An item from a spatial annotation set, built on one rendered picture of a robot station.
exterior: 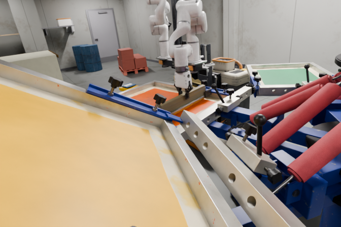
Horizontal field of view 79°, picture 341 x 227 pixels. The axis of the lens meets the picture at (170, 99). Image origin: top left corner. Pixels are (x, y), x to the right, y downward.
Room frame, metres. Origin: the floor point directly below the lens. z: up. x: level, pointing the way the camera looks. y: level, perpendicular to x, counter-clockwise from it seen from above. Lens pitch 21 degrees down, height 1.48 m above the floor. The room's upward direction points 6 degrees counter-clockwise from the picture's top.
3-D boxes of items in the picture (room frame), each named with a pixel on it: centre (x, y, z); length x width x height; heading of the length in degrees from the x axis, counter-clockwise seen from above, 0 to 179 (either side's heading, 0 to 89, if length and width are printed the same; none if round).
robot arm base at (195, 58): (1.75, -0.24, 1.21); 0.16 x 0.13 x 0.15; 123
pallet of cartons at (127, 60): (6.99, 1.17, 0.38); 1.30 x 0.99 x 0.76; 30
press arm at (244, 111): (0.92, -0.33, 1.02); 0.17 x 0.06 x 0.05; 44
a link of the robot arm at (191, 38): (1.74, -0.24, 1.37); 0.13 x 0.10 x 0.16; 75
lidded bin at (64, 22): (8.07, 3.51, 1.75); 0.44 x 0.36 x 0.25; 123
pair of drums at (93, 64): (7.92, 2.94, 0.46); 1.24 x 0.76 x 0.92; 33
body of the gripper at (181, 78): (1.18, -0.08, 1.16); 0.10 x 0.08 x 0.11; 44
